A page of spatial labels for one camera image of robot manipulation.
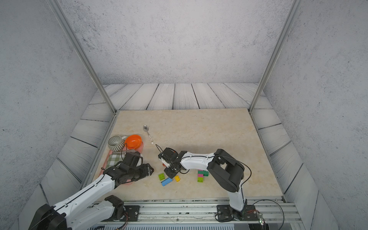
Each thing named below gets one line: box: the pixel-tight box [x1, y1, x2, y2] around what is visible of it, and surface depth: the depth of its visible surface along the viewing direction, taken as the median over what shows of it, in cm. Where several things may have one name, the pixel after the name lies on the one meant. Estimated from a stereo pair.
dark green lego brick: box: [197, 170, 209, 177], surface depth 86 cm
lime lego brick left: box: [158, 172, 166, 181], surface depth 86 cm
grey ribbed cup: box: [107, 135, 128, 152], surface depth 97 cm
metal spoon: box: [142, 124, 154, 145], surface depth 110 cm
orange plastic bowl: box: [124, 134, 142, 150], surface depth 100 cm
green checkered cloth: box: [105, 153, 126, 169], surface depth 93 cm
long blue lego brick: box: [161, 177, 173, 187], surface depth 83 cm
